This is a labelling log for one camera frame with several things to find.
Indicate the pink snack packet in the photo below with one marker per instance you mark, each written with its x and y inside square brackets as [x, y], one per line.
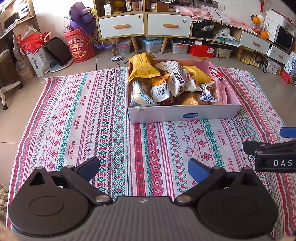
[220, 90]

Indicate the small white carton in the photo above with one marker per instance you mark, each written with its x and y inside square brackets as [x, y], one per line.
[273, 67]

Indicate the pink cloth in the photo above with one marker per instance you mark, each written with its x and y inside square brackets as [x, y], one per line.
[201, 12]

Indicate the white barcode box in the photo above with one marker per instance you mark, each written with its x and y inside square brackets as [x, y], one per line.
[108, 9]

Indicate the large yellow snack packet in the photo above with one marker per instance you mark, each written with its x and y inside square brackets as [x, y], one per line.
[143, 66]

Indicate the small blue-white snack packet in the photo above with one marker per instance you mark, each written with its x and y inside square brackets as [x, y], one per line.
[208, 95]

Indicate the white office chair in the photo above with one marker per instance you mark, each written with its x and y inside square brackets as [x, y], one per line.
[5, 69]

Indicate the white crinkled snack packet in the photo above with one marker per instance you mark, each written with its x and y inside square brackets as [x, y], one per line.
[177, 83]

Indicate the white shopping bag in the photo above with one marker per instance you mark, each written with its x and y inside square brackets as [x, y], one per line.
[39, 62]

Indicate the white foam box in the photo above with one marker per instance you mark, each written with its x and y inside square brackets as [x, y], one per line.
[277, 16]

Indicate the orange snack packet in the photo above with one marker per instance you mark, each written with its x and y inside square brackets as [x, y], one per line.
[189, 100]

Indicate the white desk fan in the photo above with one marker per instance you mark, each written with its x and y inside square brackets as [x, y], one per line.
[166, 1]

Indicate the patterned woven mat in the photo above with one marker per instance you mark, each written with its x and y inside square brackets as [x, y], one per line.
[92, 115]

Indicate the white and blue snack packet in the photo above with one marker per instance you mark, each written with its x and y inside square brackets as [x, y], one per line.
[141, 95]

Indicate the white black-print snack packet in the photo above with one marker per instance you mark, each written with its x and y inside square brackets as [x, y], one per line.
[160, 89]

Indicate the microwave oven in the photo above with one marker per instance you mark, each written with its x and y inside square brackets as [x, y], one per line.
[284, 38]

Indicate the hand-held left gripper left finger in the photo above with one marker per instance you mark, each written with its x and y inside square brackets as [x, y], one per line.
[90, 168]

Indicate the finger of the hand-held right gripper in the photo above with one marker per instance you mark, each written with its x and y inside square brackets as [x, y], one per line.
[254, 148]
[289, 132]

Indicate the black-lid storage box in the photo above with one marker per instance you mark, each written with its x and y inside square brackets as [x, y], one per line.
[182, 47]

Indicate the yellow ridged object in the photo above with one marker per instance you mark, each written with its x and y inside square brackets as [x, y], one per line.
[249, 60]

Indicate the brown cardboard box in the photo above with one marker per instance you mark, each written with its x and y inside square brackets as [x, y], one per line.
[160, 7]

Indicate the small striped box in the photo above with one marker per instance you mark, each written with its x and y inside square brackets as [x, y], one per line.
[128, 5]

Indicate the stack of books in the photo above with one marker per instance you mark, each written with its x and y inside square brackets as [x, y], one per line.
[25, 67]

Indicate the red hanging ornament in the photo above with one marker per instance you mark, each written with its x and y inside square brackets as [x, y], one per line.
[262, 5]

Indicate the small orange box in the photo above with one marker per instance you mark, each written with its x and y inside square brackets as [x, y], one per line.
[137, 6]

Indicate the red round bucket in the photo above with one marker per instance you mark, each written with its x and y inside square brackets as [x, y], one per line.
[78, 48]

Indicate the clear plastic bag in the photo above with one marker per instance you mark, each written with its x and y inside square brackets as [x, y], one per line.
[30, 31]

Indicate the pile of papers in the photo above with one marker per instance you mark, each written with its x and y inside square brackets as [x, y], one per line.
[225, 37]

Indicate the clear storage box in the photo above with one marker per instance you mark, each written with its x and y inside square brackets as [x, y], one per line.
[123, 47]

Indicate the white text-printed snack packet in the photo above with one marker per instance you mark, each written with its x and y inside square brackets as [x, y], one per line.
[170, 66]

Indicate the white flat pad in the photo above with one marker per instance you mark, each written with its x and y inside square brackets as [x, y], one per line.
[59, 69]

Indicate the black basket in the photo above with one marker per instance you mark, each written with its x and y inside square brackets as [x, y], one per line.
[202, 31]

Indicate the pink cardboard box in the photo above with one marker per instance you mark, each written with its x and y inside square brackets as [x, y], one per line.
[166, 114]

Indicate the small red box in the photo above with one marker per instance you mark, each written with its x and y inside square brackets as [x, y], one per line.
[286, 76]

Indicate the white picture-print snack packet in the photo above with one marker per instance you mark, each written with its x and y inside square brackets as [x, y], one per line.
[193, 83]

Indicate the wooden desk shelf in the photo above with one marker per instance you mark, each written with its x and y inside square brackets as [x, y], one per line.
[29, 9]

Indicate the low wooden cabinet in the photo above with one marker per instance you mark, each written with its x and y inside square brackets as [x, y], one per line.
[246, 38]

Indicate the wooden shelf cabinet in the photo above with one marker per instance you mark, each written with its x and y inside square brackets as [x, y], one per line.
[145, 5]

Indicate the black ribbed case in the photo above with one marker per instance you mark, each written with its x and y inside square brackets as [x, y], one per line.
[57, 52]

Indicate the yellow toy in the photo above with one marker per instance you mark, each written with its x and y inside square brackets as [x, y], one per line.
[119, 4]

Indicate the white floor power strip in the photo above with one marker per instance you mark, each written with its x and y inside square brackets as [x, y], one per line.
[116, 58]

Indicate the blue and white carton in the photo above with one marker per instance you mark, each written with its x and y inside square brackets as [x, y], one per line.
[291, 64]

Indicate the orange fruit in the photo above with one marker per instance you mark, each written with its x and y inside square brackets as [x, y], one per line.
[264, 34]
[256, 19]

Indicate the red flat box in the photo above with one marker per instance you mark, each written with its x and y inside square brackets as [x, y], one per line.
[201, 51]

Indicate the white cabinet drawer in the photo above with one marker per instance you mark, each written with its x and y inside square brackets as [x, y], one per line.
[157, 20]
[108, 23]

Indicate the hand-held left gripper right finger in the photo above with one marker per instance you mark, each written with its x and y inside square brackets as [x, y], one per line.
[198, 170]

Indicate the blue-lid storage box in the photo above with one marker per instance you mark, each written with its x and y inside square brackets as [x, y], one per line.
[151, 46]

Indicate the red plastic bag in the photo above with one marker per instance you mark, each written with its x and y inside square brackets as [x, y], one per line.
[32, 42]

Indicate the red snack packet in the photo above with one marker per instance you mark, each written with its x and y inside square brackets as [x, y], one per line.
[214, 73]

